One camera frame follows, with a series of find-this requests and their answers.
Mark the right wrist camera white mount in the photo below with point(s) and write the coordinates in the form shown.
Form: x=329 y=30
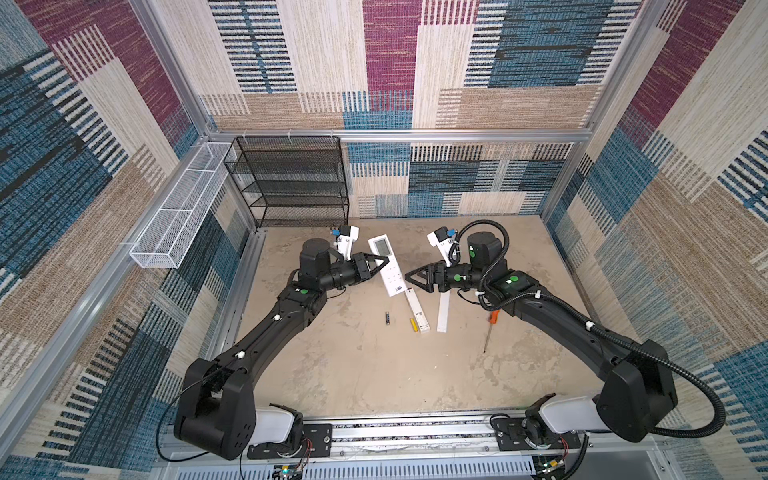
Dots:
x=443 y=239

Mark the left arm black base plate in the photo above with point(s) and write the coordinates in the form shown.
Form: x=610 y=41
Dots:
x=314 y=442

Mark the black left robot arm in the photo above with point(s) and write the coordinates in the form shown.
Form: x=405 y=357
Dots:
x=216 y=409

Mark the orange handled screwdriver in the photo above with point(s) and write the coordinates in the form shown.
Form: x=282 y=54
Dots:
x=493 y=319

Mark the white wire mesh basket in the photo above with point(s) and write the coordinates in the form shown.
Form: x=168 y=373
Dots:
x=165 y=242

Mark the black wire mesh shelf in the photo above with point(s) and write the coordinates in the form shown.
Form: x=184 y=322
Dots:
x=291 y=181

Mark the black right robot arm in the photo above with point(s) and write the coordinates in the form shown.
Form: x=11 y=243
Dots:
x=638 y=389

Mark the white remote with grey screen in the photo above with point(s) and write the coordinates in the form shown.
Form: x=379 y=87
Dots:
x=390 y=272

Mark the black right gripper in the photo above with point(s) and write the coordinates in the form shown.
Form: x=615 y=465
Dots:
x=440 y=268

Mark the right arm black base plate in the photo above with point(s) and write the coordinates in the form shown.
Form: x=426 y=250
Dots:
x=523 y=434

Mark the white battery cover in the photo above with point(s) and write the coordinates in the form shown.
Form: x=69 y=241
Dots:
x=443 y=312

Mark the aluminium front rail frame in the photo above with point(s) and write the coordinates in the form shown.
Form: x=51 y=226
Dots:
x=434 y=445

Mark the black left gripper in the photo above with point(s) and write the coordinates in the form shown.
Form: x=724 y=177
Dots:
x=359 y=269

